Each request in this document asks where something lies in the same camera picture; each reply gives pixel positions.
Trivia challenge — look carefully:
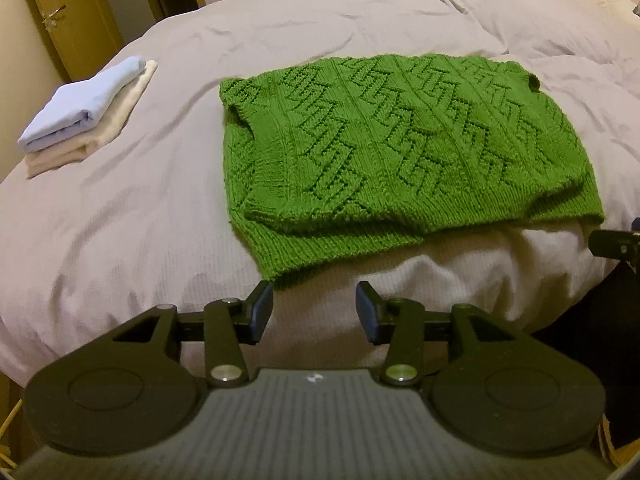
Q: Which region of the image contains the black clothes pile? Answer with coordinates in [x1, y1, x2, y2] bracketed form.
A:
[530, 260, 640, 456]

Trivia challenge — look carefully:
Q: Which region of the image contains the pale grey duvet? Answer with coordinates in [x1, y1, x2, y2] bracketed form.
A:
[0, 0, 640, 386]

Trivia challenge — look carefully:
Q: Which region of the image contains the folded cream garment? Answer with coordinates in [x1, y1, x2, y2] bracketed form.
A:
[25, 60, 158, 179]

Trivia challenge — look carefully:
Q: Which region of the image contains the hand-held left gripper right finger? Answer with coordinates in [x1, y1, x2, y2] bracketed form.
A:
[355, 281, 556, 387]

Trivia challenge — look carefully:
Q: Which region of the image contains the wooden door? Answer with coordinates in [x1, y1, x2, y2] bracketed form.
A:
[20, 0, 126, 86]

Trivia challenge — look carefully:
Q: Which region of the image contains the green knitted sweater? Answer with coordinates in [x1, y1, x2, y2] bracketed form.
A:
[219, 52, 606, 291]

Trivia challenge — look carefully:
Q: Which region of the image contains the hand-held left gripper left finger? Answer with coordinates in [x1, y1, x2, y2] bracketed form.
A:
[75, 281, 274, 387]

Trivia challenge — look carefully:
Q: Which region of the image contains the folded light blue garment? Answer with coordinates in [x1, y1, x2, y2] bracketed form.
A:
[17, 56, 147, 152]

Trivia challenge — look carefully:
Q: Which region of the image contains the metal door handle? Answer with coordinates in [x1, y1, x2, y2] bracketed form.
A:
[41, 5, 67, 29]

